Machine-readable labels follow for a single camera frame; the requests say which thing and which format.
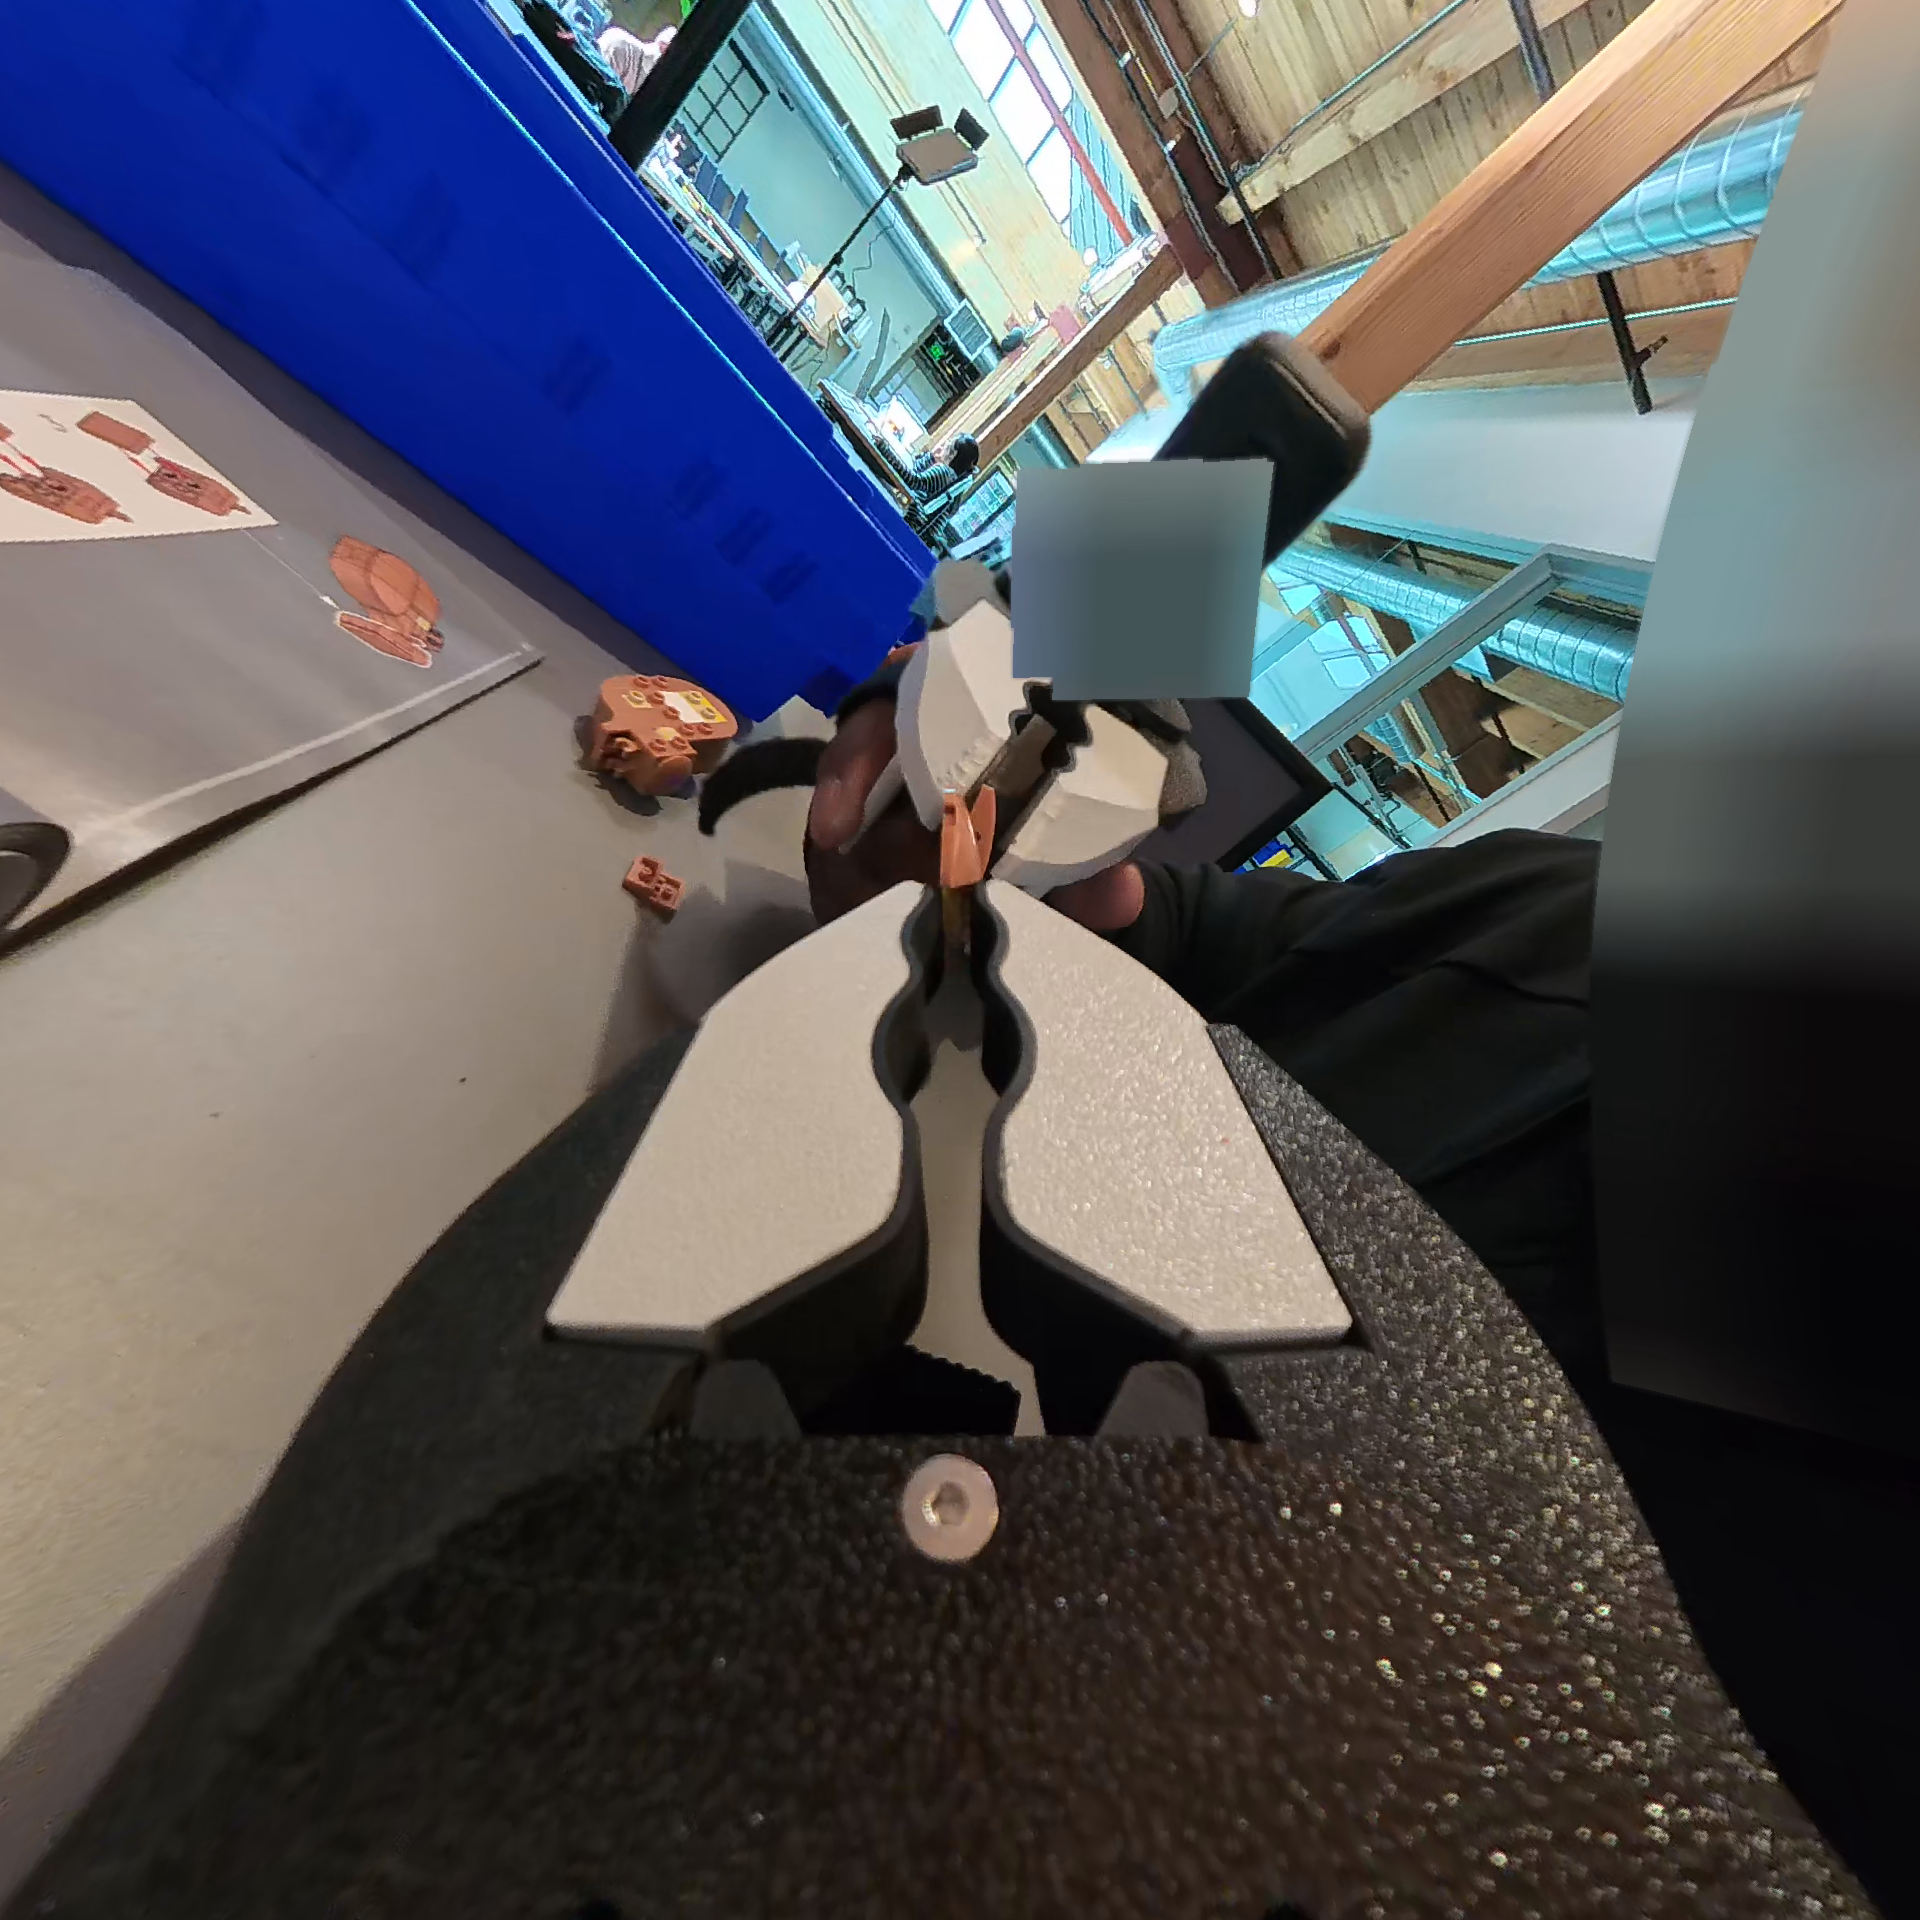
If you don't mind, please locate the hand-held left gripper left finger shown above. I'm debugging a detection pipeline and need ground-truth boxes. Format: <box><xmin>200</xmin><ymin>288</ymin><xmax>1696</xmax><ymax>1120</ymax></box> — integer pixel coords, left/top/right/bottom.
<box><xmin>543</xmin><ymin>879</ymin><xmax>933</xmax><ymax>1405</ymax></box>

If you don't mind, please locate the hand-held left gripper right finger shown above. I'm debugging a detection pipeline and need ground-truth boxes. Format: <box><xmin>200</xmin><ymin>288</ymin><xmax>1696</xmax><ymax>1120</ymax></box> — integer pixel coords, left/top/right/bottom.
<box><xmin>978</xmin><ymin>879</ymin><xmax>1360</xmax><ymax>1430</ymax></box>

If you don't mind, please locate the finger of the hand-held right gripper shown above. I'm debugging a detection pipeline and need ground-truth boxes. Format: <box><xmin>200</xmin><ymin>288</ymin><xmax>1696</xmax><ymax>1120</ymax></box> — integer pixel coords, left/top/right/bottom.
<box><xmin>990</xmin><ymin>696</ymin><xmax>1177</xmax><ymax>902</ymax></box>
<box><xmin>841</xmin><ymin>601</ymin><xmax>1040</xmax><ymax>859</ymax></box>

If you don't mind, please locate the orange-brown toy brick piece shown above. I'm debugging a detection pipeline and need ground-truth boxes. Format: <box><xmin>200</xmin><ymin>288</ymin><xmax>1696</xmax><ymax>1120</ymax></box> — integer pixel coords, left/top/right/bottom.
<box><xmin>936</xmin><ymin>791</ymin><xmax>1002</xmax><ymax>963</ymax></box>

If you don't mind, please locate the person's right forearm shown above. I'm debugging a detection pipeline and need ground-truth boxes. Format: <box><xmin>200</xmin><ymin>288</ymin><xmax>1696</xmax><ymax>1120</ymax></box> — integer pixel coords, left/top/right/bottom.
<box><xmin>1124</xmin><ymin>832</ymin><xmax>1602</xmax><ymax>1202</ymax></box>

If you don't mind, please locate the grey desk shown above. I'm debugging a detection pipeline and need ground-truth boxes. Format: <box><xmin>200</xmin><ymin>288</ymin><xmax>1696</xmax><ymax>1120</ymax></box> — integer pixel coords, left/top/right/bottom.
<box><xmin>0</xmin><ymin>165</ymin><xmax>1202</xmax><ymax>1909</ymax></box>

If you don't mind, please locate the person's right hand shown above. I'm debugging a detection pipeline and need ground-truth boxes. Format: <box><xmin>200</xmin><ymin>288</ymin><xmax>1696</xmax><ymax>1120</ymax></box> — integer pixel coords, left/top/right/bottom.
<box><xmin>802</xmin><ymin>644</ymin><xmax>1202</xmax><ymax>940</ymax></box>

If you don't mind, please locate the black monitor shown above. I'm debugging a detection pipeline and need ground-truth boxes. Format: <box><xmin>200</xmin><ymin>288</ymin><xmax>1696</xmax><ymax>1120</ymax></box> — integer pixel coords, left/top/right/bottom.
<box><xmin>1152</xmin><ymin>696</ymin><xmax>1332</xmax><ymax>877</ymax></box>

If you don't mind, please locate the brown toy brick assembly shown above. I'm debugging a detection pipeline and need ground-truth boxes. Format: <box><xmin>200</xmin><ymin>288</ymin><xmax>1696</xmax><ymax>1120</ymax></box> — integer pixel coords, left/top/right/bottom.
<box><xmin>583</xmin><ymin>672</ymin><xmax>743</xmax><ymax>798</ymax></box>

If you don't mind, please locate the wooden ceiling beam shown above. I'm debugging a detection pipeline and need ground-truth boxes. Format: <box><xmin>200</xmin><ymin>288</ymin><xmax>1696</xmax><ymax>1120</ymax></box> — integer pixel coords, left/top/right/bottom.
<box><xmin>1297</xmin><ymin>0</ymin><xmax>1850</xmax><ymax>416</ymax></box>

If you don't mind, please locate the studio light panel on stand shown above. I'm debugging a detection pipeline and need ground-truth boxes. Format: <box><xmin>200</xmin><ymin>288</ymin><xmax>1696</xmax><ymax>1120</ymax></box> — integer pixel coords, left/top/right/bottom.
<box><xmin>780</xmin><ymin>104</ymin><xmax>995</xmax><ymax>370</ymax></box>

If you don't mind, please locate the brick instruction booklet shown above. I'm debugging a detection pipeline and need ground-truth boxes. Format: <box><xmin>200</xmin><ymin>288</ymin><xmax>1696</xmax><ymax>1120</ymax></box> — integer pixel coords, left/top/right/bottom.
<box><xmin>0</xmin><ymin>165</ymin><xmax>547</xmax><ymax>963</ymax></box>

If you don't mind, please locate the blue plastic bin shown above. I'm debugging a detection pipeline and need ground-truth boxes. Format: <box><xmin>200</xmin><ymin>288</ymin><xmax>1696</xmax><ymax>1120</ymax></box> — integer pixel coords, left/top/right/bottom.
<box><xmin>0</xmin><ymin>0</ymin><xmax>943</xmax><ymax>726</ymax></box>

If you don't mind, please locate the silver ventilation duct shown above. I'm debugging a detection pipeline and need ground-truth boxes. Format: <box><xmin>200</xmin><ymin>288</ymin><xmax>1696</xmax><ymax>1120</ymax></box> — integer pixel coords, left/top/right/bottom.
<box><xmin>1152</xmin><ymin>103</ymin><xmax>1806</xmax><ymax>384</ymax></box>
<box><xmin>1282</xmin><ymin>536</ymin><xmax>1641</xmax><ymax>704</ymax></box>

